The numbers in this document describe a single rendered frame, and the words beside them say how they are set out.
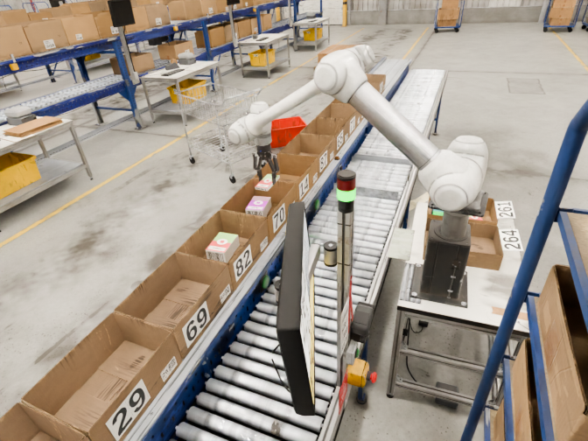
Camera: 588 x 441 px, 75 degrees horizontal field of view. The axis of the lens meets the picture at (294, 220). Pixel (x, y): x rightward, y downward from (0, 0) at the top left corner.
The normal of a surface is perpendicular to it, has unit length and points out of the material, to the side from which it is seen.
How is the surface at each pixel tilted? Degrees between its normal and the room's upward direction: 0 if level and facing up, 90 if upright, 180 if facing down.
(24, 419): 90
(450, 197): 92
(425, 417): 0
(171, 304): 0
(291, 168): 89
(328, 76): 85
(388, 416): 0
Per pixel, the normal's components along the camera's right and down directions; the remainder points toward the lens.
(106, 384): -0.06, -0.84
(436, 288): -0.34, 0.53
